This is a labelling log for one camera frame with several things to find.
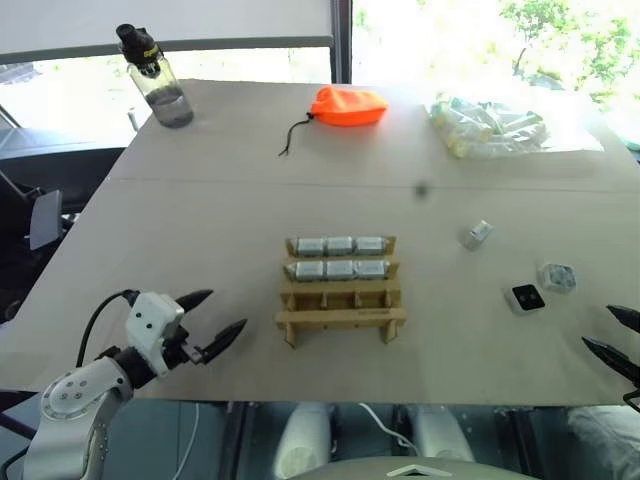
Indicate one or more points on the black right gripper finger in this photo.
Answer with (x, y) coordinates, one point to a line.
(611, 355)
(626, 317)

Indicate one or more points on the dark window frame post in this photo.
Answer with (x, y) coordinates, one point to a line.
(341, 40)

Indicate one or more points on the clear plastic bag of tubes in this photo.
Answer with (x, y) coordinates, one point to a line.
(490, 127)

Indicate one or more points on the wooden rack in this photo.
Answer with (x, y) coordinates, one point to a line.
(340, 312)

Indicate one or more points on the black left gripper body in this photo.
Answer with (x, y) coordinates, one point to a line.
(175, 350)

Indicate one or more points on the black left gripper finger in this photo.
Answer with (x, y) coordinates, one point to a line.
(225, 339)
(196, 298)

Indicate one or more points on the grey robot torso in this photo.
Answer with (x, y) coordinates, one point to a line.
(415, 470)

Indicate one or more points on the white roller blind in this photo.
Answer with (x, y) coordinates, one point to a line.
(165, 25)

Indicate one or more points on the clear water bottle black lid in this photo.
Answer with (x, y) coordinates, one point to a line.
(167, 95)

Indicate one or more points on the small white black device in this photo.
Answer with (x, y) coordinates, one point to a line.
(528, 298)

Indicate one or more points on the small clear wrapped item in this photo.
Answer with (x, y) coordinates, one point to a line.
(556, 277)

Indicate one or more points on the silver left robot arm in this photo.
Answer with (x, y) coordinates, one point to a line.
(75, 400)

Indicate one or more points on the white robot leg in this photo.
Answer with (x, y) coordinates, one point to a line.
(440, 432)
(302, 440)

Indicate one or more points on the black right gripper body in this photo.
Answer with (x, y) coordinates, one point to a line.
(634, 397)

